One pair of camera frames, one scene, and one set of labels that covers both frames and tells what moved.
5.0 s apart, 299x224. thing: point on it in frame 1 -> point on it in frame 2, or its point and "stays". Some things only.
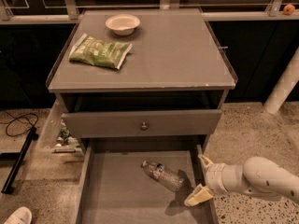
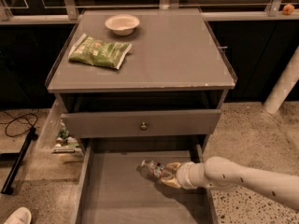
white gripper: x=214 y=175 -> x=186 y=175
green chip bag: x=100 y=51 stays
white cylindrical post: x=284 y=86 stays
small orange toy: x=289 y=9 stays
